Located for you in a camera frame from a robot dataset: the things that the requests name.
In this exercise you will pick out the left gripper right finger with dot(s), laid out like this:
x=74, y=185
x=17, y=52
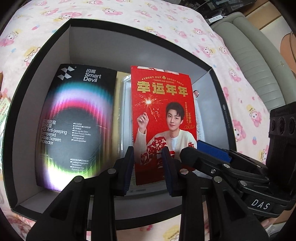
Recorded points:
x=225, y=222

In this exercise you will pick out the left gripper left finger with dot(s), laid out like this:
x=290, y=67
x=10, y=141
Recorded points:
x=86, y=201

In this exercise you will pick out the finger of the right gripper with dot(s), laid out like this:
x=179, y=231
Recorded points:
x=213, y=151
x=206, y=165

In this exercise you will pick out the red envelope with man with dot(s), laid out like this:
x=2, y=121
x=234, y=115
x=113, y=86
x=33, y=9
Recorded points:
x=161, y=125

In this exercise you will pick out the black screen protector box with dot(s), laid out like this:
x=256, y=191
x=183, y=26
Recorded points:
x=75, y=127

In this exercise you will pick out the grey upholstered headboard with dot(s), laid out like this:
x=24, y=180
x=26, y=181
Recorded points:
x=259, y=60

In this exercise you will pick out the colourful printed card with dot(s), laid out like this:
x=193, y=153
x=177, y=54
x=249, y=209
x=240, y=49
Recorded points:
x=4, y=109

